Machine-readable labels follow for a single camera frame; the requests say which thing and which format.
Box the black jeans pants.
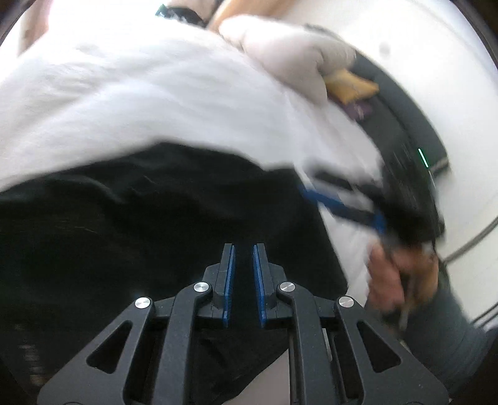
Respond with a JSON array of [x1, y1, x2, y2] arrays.
[[1, 143, 347, 404]]

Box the person right hand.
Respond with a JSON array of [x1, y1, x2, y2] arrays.
[[367, 242, 439, 313]]

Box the white bed sheet mattress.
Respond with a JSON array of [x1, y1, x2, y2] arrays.
[[0, 7, 384, 405]]

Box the dark green headboard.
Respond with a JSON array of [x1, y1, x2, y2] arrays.
[[351, 53, 449, 176]]

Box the rolled white duvet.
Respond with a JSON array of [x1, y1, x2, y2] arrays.
[[218, 14, 356, 105]]

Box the yellow pillow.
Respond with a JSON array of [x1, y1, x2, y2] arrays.
[[324, 69, 380, 105]]

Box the purple pillow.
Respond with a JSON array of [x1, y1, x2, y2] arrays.
[[343, 100, 373, 122]]

